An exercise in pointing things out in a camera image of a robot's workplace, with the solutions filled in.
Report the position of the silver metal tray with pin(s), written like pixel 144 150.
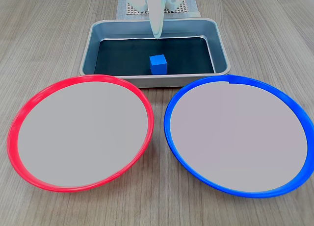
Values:
pixel 152 30

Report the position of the red rimmed round dish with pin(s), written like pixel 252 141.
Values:
pixel 81 135

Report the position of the beige mesh grid mat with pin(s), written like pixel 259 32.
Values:
pixel 182 7

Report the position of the blue cube block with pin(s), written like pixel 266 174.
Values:
pixel 158 64

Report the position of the black tray liner mat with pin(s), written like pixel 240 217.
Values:
pixel 122 57

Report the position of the blue rimmed round dish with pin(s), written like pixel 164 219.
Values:
pixel 240 137

